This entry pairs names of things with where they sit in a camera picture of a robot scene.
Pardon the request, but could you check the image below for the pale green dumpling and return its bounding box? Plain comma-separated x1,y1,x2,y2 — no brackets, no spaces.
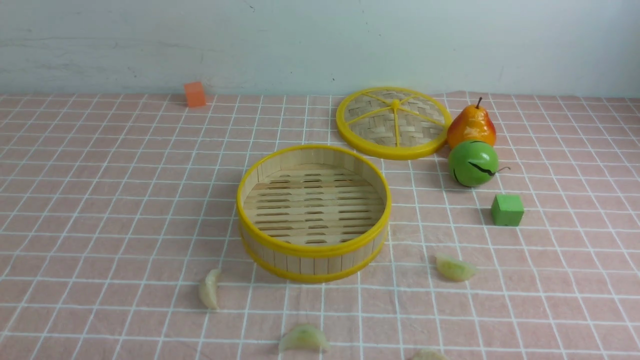
435,253,477,282

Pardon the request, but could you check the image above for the pale dumpling bottom edge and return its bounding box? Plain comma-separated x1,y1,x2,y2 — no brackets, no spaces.
410,348,449,360

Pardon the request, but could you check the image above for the bamboo steamer tray yellow rim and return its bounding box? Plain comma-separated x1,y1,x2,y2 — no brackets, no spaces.
237,144,393,283

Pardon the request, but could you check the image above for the woven steamer lid yellow rim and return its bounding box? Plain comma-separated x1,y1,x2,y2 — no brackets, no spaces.
335,86,453,161

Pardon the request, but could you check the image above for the orange foam cube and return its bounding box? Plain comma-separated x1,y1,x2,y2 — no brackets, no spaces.
183,81,207,109

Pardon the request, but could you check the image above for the green toy apple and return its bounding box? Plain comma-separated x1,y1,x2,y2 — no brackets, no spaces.
448,140,511,188

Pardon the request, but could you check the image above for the orange yellow toy pear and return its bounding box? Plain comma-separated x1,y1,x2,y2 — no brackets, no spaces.
446,96,497,149

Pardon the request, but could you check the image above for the green foam cube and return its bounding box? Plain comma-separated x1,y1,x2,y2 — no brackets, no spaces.
490,194,525,227

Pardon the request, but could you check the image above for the pink checkered tablecloth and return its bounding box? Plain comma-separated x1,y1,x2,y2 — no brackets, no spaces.
0,93,640,360

